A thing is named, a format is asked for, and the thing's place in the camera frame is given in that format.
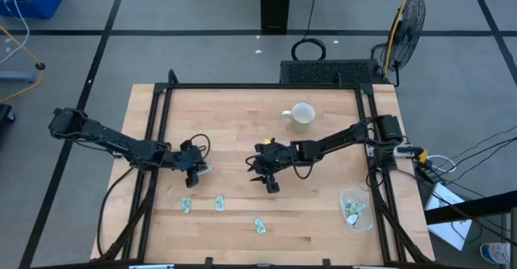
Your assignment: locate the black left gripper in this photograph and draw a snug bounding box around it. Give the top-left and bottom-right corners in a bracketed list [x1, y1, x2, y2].
[173, 139, 210, 189]

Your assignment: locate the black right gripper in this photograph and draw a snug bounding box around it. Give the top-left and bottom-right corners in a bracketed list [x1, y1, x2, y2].
[246, 137, 301, 195]

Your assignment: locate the white ceramic mug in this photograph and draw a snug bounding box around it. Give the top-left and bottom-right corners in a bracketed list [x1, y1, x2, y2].
[281, 102, 317, 134]

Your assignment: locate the clear plastic bin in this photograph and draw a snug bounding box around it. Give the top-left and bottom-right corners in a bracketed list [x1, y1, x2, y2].
[339, 186, 375, 233]

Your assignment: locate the black perforated computer case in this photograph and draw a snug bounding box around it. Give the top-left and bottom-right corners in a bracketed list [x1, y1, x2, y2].
[279, 58, 385, 86]

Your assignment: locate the white power strip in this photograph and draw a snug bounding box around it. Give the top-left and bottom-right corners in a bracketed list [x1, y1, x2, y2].
[393, 145, 430, 164]

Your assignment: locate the black pillar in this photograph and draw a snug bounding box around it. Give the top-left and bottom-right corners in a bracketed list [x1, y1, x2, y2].
[259, 0, 292, 34]

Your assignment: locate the white cardboard box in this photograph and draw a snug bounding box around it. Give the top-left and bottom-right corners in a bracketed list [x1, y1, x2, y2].
[423, 182, 473, 252]

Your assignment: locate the black floor object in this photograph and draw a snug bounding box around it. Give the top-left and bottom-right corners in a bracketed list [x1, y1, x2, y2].
[0, 103, 17, 125]

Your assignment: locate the grey metal base foot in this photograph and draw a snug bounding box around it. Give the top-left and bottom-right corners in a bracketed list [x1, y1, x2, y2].
[0, 70, 37, 84]

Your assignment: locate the black floor fan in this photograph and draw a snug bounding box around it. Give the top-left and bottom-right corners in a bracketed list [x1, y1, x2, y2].
[371, 0, 427, 87]

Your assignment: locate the black metal beam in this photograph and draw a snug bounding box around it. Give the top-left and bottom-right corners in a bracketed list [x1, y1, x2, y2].
[423, 190, 517, 226]

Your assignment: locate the white blue canister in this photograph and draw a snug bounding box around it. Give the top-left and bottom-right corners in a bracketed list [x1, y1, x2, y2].
[479, 242, 512, 267]

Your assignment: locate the black aluminium table frame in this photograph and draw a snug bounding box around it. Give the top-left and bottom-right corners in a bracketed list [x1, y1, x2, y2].
[90, 69, 435, 269]

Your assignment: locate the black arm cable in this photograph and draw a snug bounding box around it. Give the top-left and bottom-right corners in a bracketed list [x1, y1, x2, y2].
[96, 166, 137, 258]

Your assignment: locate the coiled black cable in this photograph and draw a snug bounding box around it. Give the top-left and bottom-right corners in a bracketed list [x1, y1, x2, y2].
[290, 0, 327, 62]

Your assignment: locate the white looped cable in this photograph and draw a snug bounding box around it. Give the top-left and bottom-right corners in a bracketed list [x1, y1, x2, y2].
[427, 153, 458, 174]

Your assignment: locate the yellow hose black foot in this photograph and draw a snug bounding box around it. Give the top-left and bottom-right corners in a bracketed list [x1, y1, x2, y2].
[0, 24, 46, 104]

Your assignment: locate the yellow cable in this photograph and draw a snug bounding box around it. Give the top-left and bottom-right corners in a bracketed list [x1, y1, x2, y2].
[382, 0, 417, 76]

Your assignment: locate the black power cable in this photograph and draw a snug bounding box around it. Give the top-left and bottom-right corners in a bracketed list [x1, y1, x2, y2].
[442, 137, 517, 187]
[427, 125, 517, 161]

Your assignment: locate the white floor cable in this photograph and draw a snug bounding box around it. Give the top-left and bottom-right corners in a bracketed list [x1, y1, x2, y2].
[0, 0, 32, 65]

